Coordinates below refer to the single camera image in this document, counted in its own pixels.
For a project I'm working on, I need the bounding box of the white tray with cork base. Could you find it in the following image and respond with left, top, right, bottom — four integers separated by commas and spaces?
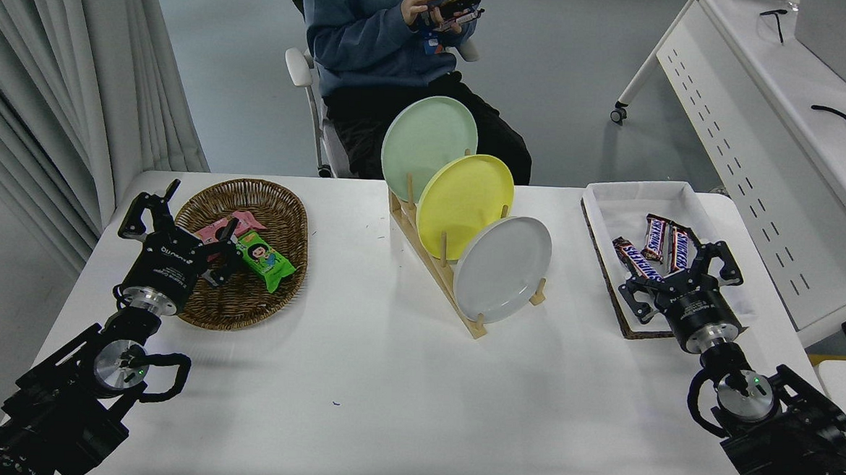
574, 176, 765, 347

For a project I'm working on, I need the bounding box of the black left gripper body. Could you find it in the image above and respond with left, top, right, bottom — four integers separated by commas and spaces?
124, 226, 210, 303

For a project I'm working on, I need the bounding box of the white chair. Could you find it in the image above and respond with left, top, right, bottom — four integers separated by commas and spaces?
278, 29, 481, 187

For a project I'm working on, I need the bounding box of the silver laptop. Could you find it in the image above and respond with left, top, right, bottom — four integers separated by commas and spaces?
791, 0, 846, 99

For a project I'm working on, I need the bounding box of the green snack packet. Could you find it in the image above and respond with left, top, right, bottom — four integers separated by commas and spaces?
234, 229, 299, 294

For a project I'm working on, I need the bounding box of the Snickers bar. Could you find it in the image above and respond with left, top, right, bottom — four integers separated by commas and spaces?
610, 236, 666, 285
641, 213, 672, 264
666, 221, 701, 275

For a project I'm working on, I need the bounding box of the white desk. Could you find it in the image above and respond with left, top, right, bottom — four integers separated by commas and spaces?
599, 0, 846, 351

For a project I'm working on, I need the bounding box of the pale green plate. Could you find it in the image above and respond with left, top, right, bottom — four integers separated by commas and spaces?
379, 93, 481, 206

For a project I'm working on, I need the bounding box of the person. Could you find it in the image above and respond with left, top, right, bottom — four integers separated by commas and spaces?
290, 0, 541, 188

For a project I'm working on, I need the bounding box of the white curtain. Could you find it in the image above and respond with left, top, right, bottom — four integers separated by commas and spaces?
0, 0, 219, 281

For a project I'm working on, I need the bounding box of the phone with red rim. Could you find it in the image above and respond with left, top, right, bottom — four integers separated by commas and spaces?
434, 5, 485, 35

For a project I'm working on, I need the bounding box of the grey plate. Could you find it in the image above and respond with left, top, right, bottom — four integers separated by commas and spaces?
451, 213, 555, 328

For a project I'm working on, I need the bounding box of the yellow plate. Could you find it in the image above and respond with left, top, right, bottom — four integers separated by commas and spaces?
414, 150, 517, 265

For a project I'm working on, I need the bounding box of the black cable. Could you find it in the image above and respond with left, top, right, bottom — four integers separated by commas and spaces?
809, 104, 846, 134

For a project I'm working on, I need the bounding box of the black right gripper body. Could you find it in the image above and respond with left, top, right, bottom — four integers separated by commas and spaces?
655, 273, 744, 346

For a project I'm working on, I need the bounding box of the person's right hand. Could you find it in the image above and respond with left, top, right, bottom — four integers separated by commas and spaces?
399, 0, 447, 28

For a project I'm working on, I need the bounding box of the pink snack packet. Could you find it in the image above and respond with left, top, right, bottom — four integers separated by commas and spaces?
192, 207, 269, 248

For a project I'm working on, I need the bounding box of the brown wicker basket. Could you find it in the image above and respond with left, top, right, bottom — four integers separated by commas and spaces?
168, 175, 313, 335

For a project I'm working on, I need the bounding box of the wooden plate rack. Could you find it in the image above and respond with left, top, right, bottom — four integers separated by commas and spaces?
380, 145, 554, 343

